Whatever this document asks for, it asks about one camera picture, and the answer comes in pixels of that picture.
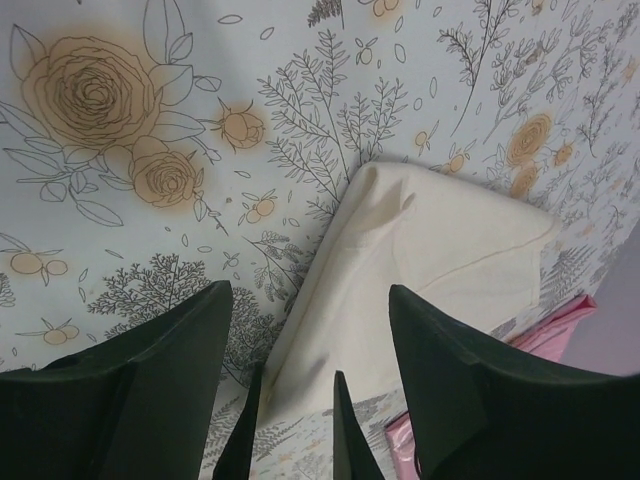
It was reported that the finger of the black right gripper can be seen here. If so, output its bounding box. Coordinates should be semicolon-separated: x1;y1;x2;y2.
333;371;384;480
212;363;264;480

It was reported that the floral patterned table mat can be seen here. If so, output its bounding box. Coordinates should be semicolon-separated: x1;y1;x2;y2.
1;1;639;476

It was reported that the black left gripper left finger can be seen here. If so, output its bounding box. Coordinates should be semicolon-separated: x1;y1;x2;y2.
1;281;233;479

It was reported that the pink placemat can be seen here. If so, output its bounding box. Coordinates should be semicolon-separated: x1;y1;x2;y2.
385;295;597;480

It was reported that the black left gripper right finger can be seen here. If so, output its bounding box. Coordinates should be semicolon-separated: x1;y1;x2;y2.
389;285;639;479

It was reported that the white cloth napkin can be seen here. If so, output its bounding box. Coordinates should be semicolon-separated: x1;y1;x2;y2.
262;162;561;422

